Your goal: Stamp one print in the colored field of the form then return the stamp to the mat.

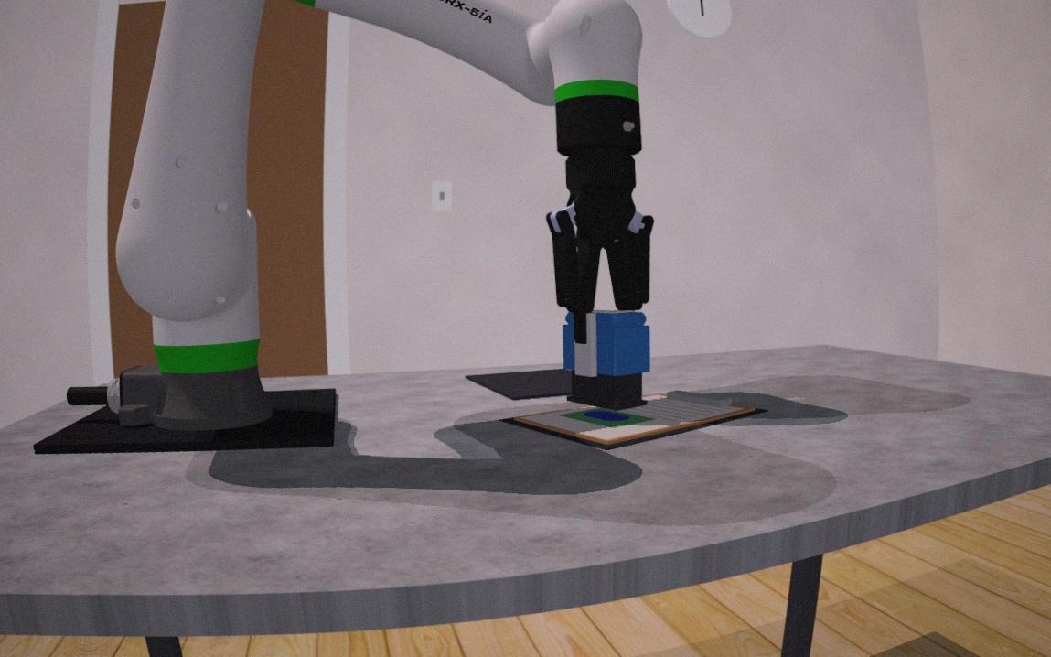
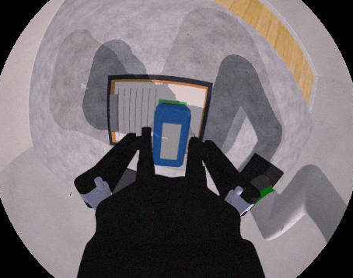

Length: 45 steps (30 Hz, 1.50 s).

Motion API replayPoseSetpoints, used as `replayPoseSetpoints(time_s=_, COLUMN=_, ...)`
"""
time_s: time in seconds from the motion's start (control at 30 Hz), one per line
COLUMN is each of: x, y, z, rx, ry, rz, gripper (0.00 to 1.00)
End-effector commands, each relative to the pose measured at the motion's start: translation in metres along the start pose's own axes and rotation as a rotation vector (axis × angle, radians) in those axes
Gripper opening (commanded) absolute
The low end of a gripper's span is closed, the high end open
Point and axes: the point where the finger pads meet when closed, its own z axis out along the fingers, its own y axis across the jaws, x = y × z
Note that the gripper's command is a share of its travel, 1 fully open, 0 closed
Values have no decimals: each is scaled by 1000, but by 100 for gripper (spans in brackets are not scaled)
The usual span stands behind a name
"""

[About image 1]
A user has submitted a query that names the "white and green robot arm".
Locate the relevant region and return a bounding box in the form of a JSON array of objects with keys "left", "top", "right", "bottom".
[{"left": 67, "top": 0, "right": 642, "bottom": 431}]

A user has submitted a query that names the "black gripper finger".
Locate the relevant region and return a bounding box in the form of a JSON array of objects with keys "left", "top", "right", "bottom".
[
  {"left": 547, "top": 201, "right": 609, "bottom": 377},
  {"left": 603, "top": 208, "right": 654, "bottom": 312}
]

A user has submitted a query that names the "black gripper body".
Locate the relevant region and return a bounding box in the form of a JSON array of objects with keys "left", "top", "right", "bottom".
[{"left": 565, "top": 153, "right": 636, "bottom": 241}]

